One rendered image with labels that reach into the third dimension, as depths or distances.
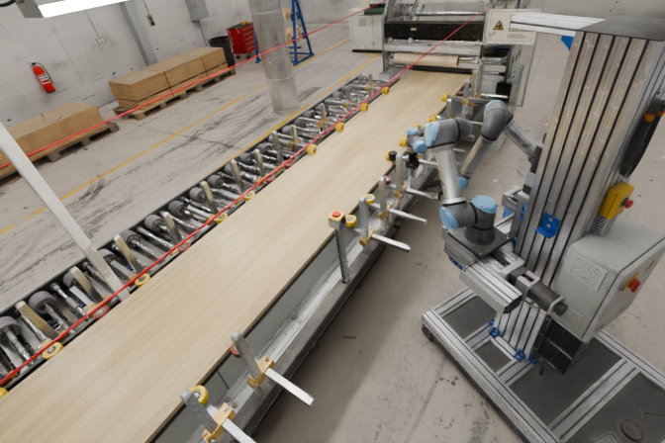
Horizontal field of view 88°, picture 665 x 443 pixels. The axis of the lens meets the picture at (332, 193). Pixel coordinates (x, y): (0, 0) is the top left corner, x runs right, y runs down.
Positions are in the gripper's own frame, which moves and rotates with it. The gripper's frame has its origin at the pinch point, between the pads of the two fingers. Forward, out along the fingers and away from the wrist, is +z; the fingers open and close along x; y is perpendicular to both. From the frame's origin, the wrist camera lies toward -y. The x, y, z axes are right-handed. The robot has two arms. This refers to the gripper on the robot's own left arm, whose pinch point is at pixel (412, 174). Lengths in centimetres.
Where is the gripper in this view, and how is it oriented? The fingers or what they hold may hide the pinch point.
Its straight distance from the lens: 244.6
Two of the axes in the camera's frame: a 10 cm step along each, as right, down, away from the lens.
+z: 1.2, 8.0, 5.9
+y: -2.4, 6.0, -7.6
